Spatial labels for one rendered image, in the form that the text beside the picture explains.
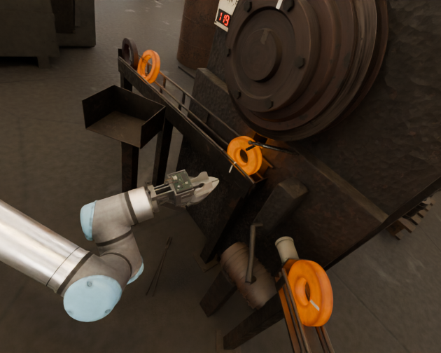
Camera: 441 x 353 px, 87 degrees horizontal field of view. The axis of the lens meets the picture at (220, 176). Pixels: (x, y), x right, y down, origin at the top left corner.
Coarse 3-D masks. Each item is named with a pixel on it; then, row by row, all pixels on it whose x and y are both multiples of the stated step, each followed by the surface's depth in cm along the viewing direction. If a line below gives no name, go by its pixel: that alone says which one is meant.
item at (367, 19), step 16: (240, 0) 69; (368, 0) 47; (368, 16) 47; (368, 32) 48; (368, 48) 49; (224, 64) 81; (352, 64) 52; (368, 64) 49; (352, 80) 52; (368, 80) 55; (352, 96) 53; (240, 112) 81; (336, 112) 57; (256, 128) 78; (304, 128) 64; (320, 128) 61
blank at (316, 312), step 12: (300, 264) 64; (312, 264) 61; (288, 276) 69; (300, 276) 63; (312, 276) 59; (324, 276) 58; (300, 288) 65; (312, 288) 58; (324, 288) 55; (300, 300) 63; (312, 300) 57; (324, 300) 54; (300, 312) 61; (312, 312) 57; (324, 312) 54; (312, 324) 56
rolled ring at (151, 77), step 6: (144, 54) 136; (150, 54) 132; (156, 54) 132; (144, 60) 138; (156, 60) 130; (138, 66) 141; (144, 66) 141; (156, 66) 130; (138, 72) 140; (144, 72) 141; (150, 72) 132; (156, 72) 132; (150, 78) 133
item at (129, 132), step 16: (96, 96) 98; (112, 96) 108; (128, 96) 108; (96, 112) 102; (112, 112) 113; (128, 112) 113; (144, 112) 110; (160, 112) 103; (96, 128) 101; (112, 128) 104; (128, 128) 106; (144, 128) 94; (160, 128) 111; (128, 144) 108; (144, 144) 100; (128, 160) 115; (128, 176) 123
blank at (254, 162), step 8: (232, 144) 92; (240, 144) 89; (248, 144) 86; (232, 152) 93; (248, 152) 87; (256, 152) 85; (240, 160) 95; (248, 160) 89; (256, 160) 86; (248, 168) 90; (256, 168) 88
